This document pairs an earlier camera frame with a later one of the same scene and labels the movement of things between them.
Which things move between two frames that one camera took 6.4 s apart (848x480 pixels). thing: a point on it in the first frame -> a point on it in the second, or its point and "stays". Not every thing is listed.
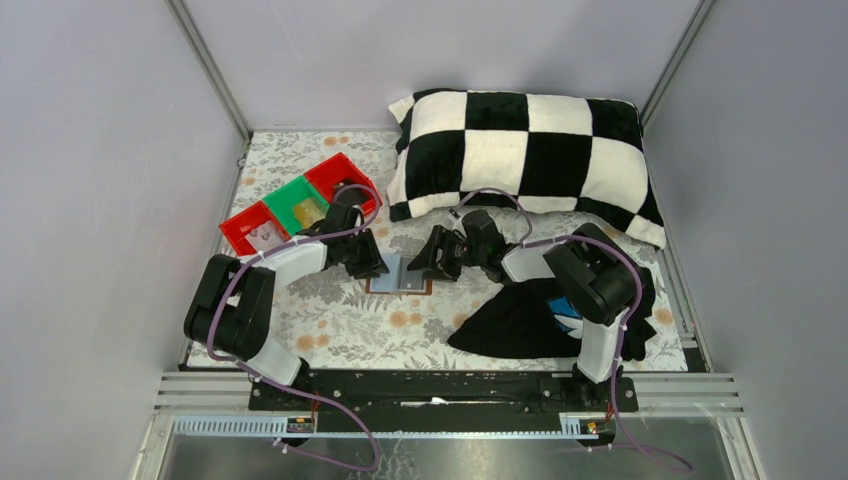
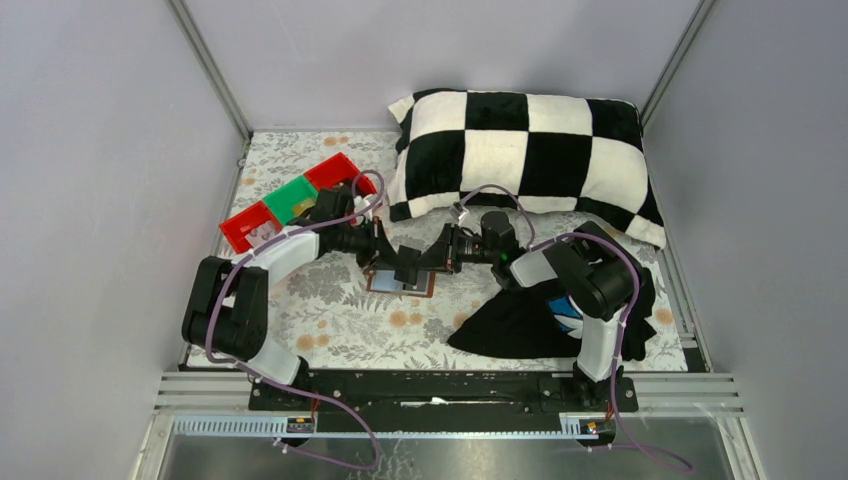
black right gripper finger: [451, 254] stays
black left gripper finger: [359, 255] -> [387, 257]
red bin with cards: [242, 223] stays
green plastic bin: [283, 198] stays
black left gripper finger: [375, 264] -> [407, 264]
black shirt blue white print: [524, 319] stays
